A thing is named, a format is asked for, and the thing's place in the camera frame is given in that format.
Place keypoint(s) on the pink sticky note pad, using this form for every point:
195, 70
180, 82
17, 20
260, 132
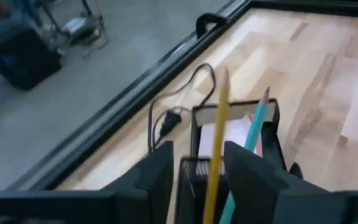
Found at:
235, 133

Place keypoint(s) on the black mesh desk organizer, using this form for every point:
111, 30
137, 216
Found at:
244, 112

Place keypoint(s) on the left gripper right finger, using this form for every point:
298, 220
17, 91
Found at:
250, 186

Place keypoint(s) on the yellow pencil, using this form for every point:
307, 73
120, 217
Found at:
217, 140

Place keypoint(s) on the teal pencil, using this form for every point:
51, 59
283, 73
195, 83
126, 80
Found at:
256, 124

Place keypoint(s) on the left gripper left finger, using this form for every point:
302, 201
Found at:
154, 180

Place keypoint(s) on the black box with blue light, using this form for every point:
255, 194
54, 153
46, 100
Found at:
23, 62

